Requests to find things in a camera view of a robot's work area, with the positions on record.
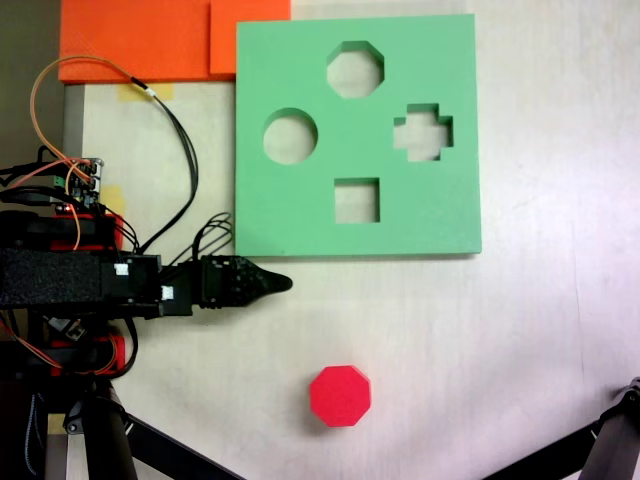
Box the circuit board with green terminal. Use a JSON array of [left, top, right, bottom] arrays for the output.
[[52, 157, 105, 209]]

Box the thick black tripod leg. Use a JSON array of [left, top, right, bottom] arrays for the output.
[[44, 377, 139, 480], [582, 375, 640, 480]]

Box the braided blue black cable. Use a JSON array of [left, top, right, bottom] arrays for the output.
[[23, 393, 42, 477]]

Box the red octagonal pillar block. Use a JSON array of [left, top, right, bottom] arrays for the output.
[[309, 364, 373, 428]]

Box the wide yellow tape strip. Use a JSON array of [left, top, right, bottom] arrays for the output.
[[117, 82, 175, 103]]

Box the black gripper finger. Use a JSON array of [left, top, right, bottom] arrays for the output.
[[234, 255, 294, 307]]

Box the black USB cable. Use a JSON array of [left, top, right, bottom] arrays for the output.
[[0, 191, 56, 205]]

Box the large orange foam block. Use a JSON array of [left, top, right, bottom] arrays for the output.
[[58, 0, 212, 84]]

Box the orange looped wire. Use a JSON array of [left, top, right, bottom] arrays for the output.
[[30, 55, 139, 174]]

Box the green shape sorter board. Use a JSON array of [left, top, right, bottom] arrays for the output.
[[233, 13, 483, 259]]

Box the small yellow tape piece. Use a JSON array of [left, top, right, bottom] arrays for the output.
[[102, 185, 126, 215]]

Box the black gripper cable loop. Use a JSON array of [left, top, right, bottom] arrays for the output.
[[192, 212, 235, 261]]

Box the red and black table clamp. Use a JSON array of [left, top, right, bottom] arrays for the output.
[[0, 209, 125, 251], [0, 334, 126, 379]]

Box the black circuit board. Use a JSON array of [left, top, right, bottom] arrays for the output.
[[47, 315, 85, 342]]

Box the long black cable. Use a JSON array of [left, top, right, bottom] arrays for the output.
[[128, 74, 201, 254]]

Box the thin orange wire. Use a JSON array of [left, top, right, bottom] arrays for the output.
[[68, 203, 82, 251]]

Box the thin black tripod strut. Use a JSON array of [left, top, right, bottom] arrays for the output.
[[122, 412, 246, 480], [479, 422, 601, 480]]

